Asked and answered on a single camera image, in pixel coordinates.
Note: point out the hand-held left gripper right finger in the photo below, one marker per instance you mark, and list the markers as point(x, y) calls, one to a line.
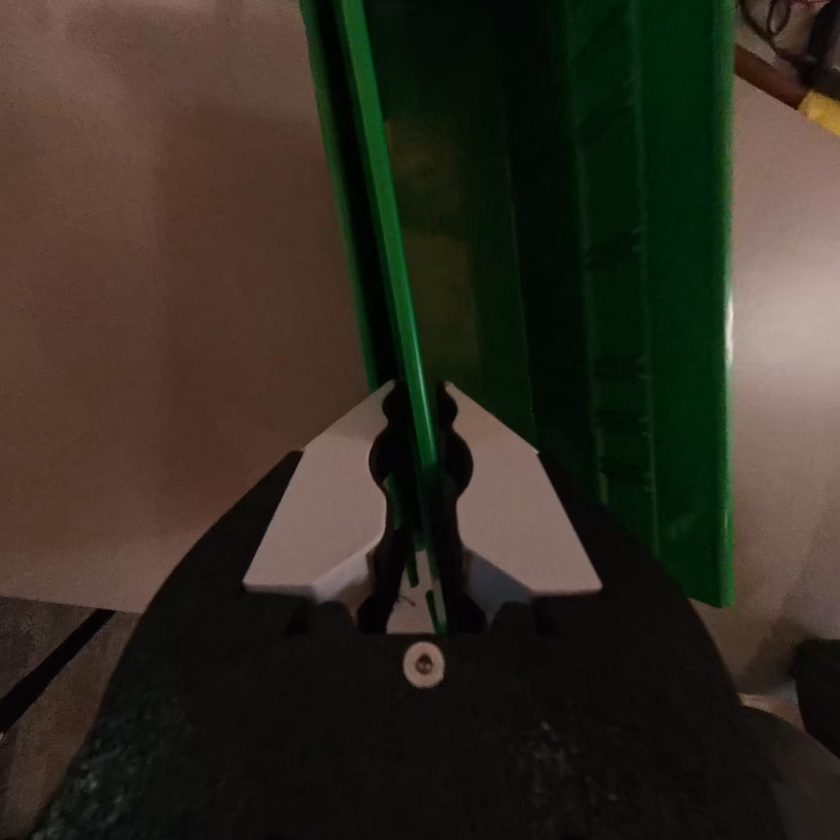
point(518, 518)

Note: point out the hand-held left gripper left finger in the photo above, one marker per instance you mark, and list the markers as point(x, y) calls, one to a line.
point(315, 518)

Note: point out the yellow tape strip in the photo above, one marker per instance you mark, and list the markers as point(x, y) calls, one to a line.
point(823, 113)

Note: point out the brown wooden strip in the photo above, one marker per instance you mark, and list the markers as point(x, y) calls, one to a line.
point(768, 75)

